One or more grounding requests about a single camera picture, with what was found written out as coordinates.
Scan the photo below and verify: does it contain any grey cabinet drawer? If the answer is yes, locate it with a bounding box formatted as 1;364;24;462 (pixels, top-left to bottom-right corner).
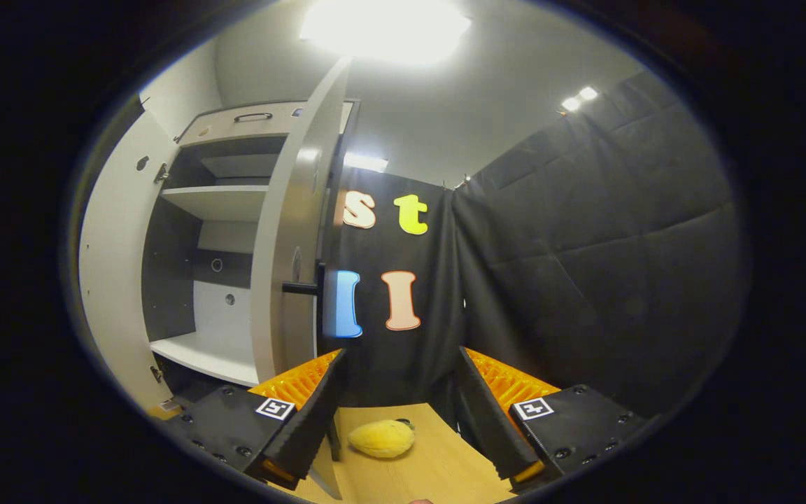
178;101;355;146

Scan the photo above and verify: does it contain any grey cabinet door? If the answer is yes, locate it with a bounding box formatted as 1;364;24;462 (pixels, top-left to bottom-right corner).
78;110;180;414
249;57;355;499

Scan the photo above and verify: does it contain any yellow plush toy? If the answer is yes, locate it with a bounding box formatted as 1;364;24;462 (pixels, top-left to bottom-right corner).
347;419;416;459

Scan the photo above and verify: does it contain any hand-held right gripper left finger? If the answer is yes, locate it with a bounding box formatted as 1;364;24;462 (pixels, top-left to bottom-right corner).
163;349;350;491

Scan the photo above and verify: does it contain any grey cabinet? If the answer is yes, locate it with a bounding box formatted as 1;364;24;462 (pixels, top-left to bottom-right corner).
141;100;362;389

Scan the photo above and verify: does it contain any black backdrop cloth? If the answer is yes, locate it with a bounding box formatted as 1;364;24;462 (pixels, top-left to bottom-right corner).
319;164;467;428

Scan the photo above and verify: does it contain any large ceiling light panel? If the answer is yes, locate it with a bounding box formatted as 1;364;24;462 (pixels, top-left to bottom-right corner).
299;0;472;65

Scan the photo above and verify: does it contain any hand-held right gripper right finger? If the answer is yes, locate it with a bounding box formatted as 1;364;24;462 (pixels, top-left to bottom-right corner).
456;346;649;496

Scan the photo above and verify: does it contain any black quilted cloth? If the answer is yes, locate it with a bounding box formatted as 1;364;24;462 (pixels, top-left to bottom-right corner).
451;70;750;421

